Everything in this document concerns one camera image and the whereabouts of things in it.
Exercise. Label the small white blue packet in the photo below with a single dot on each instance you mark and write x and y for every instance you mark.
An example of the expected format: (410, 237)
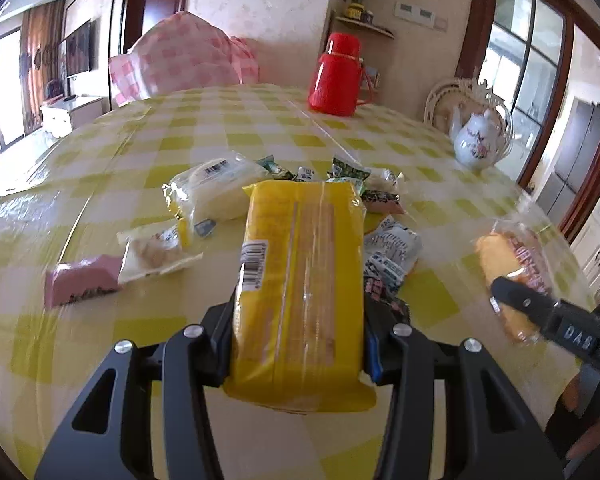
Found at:
(305, 175)

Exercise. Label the yellow-lidded jar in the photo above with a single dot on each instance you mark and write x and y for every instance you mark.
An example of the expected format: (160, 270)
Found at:
(360, 12)

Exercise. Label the white floral teapot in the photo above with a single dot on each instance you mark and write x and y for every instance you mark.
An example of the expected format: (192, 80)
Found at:
(475, 142)

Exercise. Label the grey refrigerator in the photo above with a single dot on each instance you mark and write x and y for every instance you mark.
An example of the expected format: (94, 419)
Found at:
(575, 155)

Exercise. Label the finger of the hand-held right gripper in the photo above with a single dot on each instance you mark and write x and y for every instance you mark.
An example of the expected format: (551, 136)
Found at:
(517, 305)

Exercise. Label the pink checked cloth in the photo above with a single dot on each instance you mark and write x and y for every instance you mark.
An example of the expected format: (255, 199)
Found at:
(180, 57)

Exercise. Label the clear bread packet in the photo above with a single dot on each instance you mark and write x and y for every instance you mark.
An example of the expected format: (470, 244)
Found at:
(215, 187)

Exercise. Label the yellow checked tablecloth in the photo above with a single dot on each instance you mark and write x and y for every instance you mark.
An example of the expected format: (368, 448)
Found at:
(105, 170)

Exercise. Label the small blue snack packet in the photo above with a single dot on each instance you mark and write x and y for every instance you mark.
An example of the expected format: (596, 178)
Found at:
(205, 227)

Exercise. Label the red thermos flask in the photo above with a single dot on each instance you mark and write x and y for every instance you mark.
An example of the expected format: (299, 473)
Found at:
(337, 80)

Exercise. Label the small clear snack packet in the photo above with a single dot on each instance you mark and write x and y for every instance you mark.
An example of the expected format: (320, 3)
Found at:
(386, 180)

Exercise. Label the clear cookie packet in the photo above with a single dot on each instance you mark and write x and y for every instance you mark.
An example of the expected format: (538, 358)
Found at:
(152, 252)

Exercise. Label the pink brown snack packet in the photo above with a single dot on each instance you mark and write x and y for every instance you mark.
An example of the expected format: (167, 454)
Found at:
(383, 203)

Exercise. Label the wooden corner shelf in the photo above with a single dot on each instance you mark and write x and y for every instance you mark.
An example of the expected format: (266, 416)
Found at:
(365, 25)

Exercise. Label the yellow biscuit packet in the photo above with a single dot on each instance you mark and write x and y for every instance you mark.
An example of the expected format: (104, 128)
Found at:
(300, 285)

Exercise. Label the white wall control panel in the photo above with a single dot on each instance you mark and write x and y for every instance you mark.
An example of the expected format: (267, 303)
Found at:
(414, 11)

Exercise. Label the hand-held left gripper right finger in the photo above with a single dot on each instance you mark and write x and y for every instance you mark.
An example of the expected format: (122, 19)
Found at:
(372, 360)

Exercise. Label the person's right forearm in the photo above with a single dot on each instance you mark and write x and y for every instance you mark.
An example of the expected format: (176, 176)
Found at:
(575, 395)

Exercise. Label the brown curtain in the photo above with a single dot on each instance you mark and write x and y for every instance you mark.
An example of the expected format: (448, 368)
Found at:
(42, 50)

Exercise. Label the white television cabinet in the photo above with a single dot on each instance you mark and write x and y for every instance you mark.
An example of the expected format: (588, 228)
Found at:
(72, 110)

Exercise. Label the white packet with blue print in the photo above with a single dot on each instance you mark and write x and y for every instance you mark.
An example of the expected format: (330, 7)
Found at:
(391, 247)

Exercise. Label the pink snack box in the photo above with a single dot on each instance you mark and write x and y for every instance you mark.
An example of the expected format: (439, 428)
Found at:
(80, 282)

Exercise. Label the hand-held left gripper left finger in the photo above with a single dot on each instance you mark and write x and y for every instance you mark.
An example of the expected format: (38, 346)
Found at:
(219, 351)

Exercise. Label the flat television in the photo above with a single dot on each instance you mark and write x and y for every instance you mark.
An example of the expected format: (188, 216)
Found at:
(79, 50)

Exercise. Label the orange cake packet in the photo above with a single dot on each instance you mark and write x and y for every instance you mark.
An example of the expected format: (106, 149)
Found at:
(497, 255)

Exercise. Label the dark red-lettered snack packet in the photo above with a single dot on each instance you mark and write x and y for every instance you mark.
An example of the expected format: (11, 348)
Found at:
(387, 302)

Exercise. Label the green snack packet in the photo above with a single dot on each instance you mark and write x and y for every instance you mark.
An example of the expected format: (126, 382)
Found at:
(349, 174)
(276, 168)

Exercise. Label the wooden framed glass door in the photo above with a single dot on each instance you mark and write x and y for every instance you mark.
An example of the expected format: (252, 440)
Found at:
(530, 40)

